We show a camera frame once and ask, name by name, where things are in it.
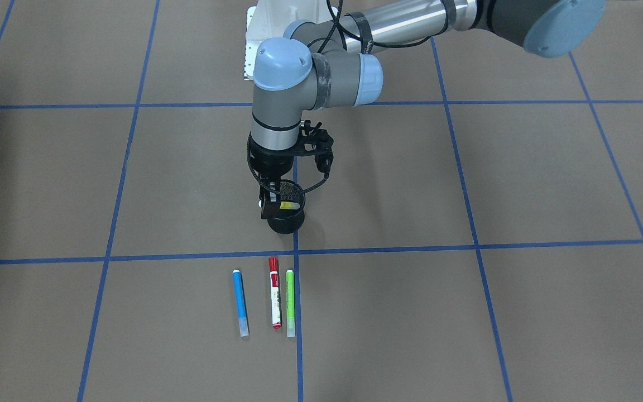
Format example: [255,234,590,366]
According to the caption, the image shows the red white marker pen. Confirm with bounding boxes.
[268,256,282,330]

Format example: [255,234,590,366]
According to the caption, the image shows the green highlighter pen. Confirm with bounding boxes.
[285,269,296,338]

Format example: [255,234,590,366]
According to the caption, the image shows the yellow highlighter pen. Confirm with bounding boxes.
[279,202,301,210]

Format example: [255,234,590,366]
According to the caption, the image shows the blue highlighter pen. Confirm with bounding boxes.
[232,269,248,338]

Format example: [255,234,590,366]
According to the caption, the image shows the black mesh pen cup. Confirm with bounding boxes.
[264,180,305,235]

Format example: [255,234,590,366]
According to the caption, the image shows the blue tape grid lines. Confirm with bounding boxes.
[0,0,643,402]

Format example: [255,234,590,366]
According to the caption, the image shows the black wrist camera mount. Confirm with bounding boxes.
[294,120,334,174]

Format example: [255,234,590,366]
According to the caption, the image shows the brown paper table cover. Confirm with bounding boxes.
[0,0,643,402]

